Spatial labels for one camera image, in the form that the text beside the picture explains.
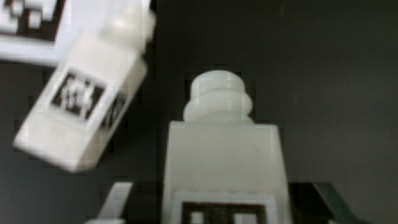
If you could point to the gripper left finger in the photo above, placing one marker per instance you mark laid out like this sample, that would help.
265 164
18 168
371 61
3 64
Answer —
110 212

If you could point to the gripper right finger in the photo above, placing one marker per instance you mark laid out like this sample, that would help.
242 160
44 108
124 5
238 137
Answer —
343 216

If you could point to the white leg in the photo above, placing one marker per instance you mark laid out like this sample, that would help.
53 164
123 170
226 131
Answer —
224 180
91 88

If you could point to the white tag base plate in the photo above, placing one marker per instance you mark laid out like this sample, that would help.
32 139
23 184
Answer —
32 36

